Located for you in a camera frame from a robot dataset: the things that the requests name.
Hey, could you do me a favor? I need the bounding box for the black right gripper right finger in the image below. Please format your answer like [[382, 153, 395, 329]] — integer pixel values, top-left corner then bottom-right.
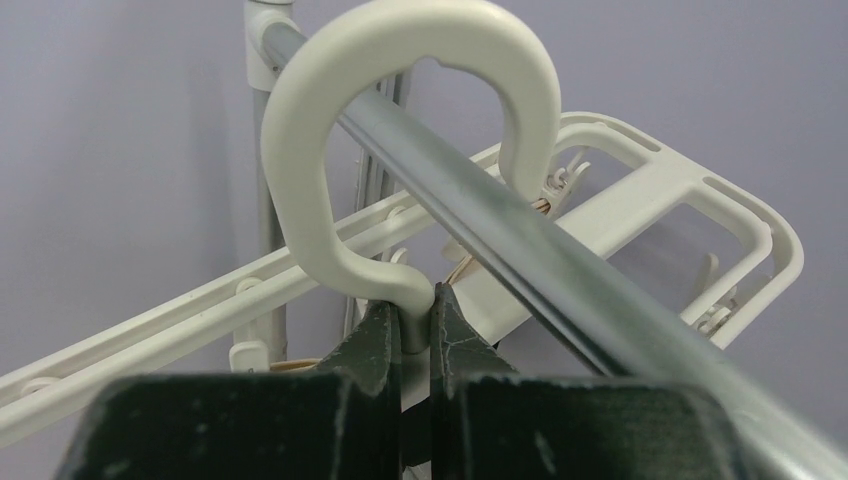
[[430, 283, 517, 479]]

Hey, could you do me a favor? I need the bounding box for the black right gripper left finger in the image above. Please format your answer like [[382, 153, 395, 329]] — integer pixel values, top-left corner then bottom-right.
[[317, 301, 401, 479]]

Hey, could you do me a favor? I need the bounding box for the black underwear beige waistband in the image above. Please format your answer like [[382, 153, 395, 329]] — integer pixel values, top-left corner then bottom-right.
[[270, 199, 551, 372]]

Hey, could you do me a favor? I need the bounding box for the white clip hanger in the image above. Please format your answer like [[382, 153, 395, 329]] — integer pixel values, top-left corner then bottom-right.
[[0, 0, 806, 452]]

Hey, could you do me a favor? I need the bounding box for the metal drying rack stand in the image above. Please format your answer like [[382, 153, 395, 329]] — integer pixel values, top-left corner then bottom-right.
[[245, 1, 847, 479]]

